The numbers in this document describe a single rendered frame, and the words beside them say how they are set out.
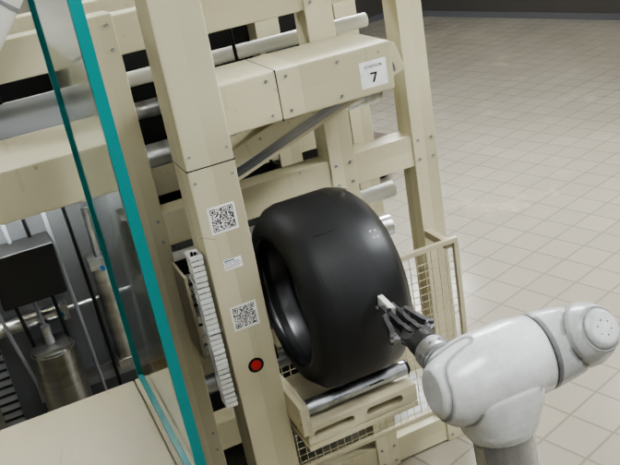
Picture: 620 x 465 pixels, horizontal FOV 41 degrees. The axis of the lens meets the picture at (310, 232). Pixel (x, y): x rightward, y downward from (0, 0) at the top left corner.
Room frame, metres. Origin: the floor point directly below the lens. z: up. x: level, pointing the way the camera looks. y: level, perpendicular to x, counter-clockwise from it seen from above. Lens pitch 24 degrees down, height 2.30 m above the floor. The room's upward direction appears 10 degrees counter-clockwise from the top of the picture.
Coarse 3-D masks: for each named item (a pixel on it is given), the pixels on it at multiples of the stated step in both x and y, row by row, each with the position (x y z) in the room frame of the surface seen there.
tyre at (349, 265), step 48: (336, 192) 2.20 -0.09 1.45; (288, 240) 2.04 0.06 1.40; (336, 240) 2.01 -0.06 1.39; (384, 240) 2.03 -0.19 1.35; (288, 288) 2.39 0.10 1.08; (336, 288) 1.92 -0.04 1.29; (384, 288) 1.95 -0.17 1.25; (288, 336) 2.28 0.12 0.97; (336, 336) 1.89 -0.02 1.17; (384, 336) 1.93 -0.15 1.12; (336, 384) 1.96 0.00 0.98
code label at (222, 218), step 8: (216, 208) 2.00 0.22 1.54; (224, 208) 2.00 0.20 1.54; (232, 208) 2.01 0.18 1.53; (208, 216) 1.99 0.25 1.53; (216, 216) 1.99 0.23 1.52; (224, 216) 2.00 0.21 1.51; (232, 216) 2.01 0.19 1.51; (216, 224) 1.99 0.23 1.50; (224, 224) 2.00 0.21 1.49; (232, 224) 2.01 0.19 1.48; (216, 232) 1.99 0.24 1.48
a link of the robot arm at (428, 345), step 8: (432, 336) 1.70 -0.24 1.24; (440, 336) 1.70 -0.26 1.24; (424, 344) 1.68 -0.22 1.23; (432, 344) 1.67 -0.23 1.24; (440, 344) 1.66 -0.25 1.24; (416, 352) 1.68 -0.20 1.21; (424, 352) 1.66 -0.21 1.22; (432, 352) 1.65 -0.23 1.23; (416, 360) 1.69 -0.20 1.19; (424, 360) 1.65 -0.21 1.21
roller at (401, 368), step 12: (384, 372) 2.06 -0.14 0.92; (396, 372) 2.07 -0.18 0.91; (408, 372) 2.08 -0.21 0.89; (348, 384) 2.03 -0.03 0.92; (360, 384) 2.03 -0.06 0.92; (372, 384) 2.04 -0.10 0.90; (324, 396) 2.00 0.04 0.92; (336, 396) 2.00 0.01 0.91; (348, 396) 2.01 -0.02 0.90; (312, 408) 1.97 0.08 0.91; (324, 408) 1.98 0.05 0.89
